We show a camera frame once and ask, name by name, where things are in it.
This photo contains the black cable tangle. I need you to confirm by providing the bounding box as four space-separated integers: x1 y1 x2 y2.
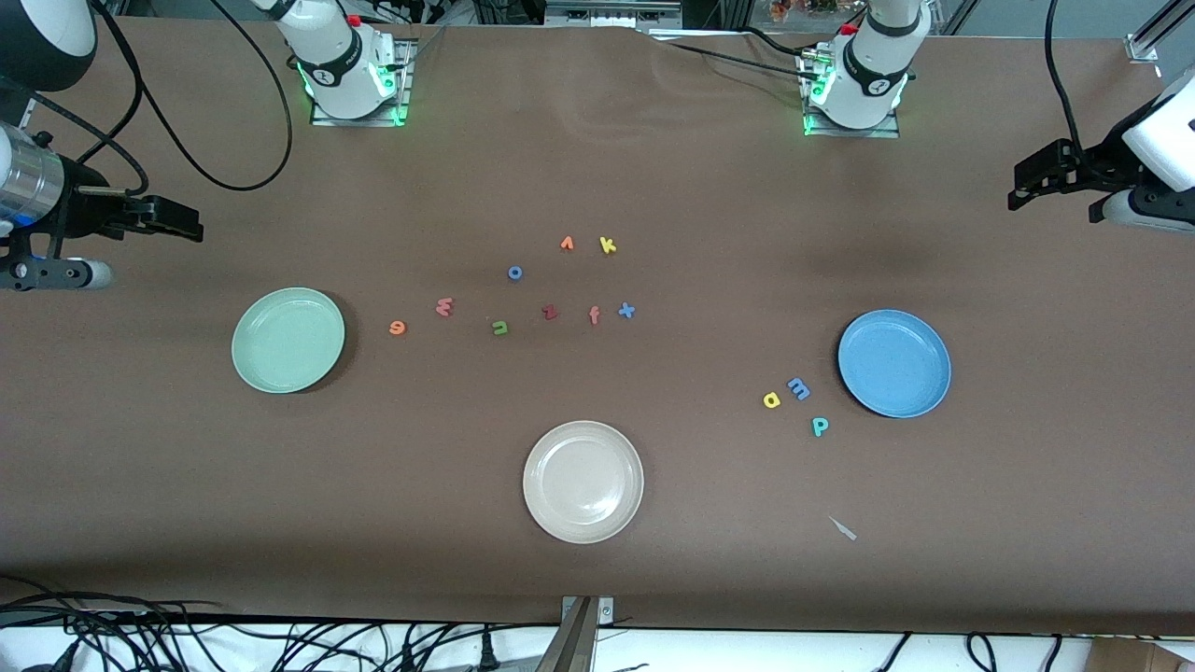
0 574 561 672

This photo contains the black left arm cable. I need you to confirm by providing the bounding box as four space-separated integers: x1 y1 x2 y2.
1044 0 1089 160

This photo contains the grey metal box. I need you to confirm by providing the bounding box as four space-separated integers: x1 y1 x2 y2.
544 0 682 27

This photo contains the cardboard box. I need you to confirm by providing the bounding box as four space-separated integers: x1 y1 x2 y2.
1088 637 1195 672

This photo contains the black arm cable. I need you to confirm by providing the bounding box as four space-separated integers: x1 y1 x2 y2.
19 0 295 199
1044 0 1089 160

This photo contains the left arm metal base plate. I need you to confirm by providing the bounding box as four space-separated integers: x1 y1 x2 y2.
803 47 902 139

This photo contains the beige plate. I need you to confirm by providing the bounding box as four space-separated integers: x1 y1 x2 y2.
522 420 645 545

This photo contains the black base power cable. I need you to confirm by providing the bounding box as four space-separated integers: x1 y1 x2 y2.
644 26 827 80

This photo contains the green plate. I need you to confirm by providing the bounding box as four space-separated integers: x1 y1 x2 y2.
232 287 346 395

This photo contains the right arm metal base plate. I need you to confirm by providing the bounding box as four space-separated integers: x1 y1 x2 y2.
311 37 414 127

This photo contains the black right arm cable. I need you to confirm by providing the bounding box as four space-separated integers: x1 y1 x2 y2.
19 0 295 199

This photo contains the aluminium profile with bracket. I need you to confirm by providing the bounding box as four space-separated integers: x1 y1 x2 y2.
1125 0 1195 64

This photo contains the metal table bracket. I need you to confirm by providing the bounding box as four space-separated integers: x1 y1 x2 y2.
534 595 615 672

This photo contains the blue plate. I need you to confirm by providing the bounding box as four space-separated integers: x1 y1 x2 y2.
837 309 953 419

